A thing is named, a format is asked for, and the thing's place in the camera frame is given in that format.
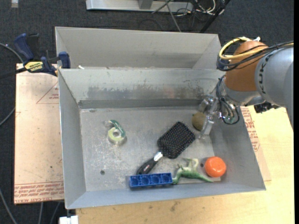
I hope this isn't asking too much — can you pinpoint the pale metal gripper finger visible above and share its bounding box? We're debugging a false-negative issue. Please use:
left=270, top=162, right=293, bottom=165
left=199, top=114, right=215, bottom=140

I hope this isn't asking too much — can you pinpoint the brown kiwi fruit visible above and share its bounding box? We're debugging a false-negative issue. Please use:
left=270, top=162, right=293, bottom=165
left=192, top=112, right=207, bottom=132

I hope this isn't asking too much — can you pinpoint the black paddle hairbrush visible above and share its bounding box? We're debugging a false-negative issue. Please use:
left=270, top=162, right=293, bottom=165
left=135, top=121, right=196, bottom=175

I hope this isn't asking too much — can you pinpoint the orange cup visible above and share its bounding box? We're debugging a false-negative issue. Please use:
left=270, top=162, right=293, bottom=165
left=204, top=156, right=227, bottom=178

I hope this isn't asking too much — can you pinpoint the green toy dinosaur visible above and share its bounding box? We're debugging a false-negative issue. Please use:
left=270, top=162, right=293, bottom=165
left=172, top=158, right=214, bottom=185

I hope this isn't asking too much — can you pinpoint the grey metal bin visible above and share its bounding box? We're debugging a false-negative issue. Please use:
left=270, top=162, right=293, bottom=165
left=55, top=26, right=267, bottom=210

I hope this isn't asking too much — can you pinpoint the blue toy brick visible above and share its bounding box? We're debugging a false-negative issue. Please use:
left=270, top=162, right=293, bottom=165
left=128, top=172, right=173, bottom=190

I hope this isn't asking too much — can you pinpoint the brown cardboard board red print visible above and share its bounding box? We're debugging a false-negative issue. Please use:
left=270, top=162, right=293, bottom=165
left=14, top=63, right=272, bottom=205

